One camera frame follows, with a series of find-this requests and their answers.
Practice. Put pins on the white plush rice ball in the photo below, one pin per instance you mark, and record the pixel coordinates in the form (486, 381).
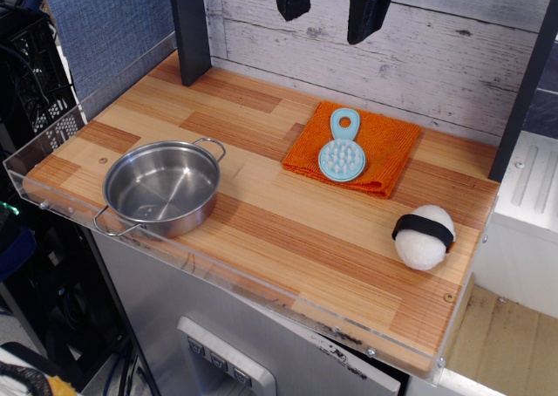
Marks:
(424, 237)

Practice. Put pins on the blue fabric partition panel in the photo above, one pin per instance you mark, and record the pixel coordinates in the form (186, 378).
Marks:
(111, 44)

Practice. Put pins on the clear acrylic table guard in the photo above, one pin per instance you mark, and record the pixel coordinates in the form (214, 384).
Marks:
(320, 256)

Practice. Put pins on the dark frame post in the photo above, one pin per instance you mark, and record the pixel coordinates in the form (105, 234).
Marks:
(530, 81)
(191, 34)

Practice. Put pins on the white side cabinet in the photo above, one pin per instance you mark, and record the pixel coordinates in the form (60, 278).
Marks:
(517, 255)

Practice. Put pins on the silver steel pot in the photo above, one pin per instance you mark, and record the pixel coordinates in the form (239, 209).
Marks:
(166, 187)

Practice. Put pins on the dark left frame post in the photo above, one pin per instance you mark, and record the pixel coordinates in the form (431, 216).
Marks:
(191, 34)

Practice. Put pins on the dark right frame post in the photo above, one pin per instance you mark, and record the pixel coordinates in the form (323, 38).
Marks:
(530, 81)

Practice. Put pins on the orange folded cloth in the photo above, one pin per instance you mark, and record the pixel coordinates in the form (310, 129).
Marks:
(387, 145)

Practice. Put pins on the light blue scalp brush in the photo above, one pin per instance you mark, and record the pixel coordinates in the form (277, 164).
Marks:
(342, 159)

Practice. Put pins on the black plastic crate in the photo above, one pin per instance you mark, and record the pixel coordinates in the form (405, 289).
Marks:
(35, 90)

